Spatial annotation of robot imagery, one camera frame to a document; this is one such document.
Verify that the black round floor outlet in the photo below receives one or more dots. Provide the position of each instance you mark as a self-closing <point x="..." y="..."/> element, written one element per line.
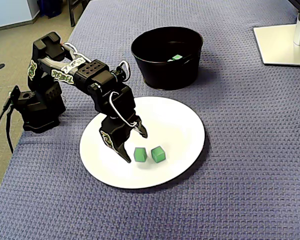
<point x="0" y="66"/>

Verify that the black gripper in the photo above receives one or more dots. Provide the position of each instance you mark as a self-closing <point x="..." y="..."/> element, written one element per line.
<point x="114" y="132"/>

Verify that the green cube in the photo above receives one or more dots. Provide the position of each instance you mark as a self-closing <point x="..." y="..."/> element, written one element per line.
<point x="140" y="154"/>
<point x="158" y="154"/>
<point x="177" y="57"/>

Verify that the dark chair frame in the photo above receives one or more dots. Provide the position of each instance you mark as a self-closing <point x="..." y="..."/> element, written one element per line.
<point x="72" y="15"/>

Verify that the white round plate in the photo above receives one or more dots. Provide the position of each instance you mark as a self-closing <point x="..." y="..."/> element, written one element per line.
<point x="180" y="125"/>

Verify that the black metal pot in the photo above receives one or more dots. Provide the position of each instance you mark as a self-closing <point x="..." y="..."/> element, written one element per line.
<point x="170" y="75"/>

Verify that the white monitor stand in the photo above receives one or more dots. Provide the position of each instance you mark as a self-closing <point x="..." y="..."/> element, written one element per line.
<point x="277" y="45"/>

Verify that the blue waffle cloth mat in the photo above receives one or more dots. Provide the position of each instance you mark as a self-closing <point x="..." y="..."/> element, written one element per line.
<point x="240" y="175"/>

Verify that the blue bin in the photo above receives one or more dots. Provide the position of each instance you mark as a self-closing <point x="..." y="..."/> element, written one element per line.
<point x="50" y="7"/>

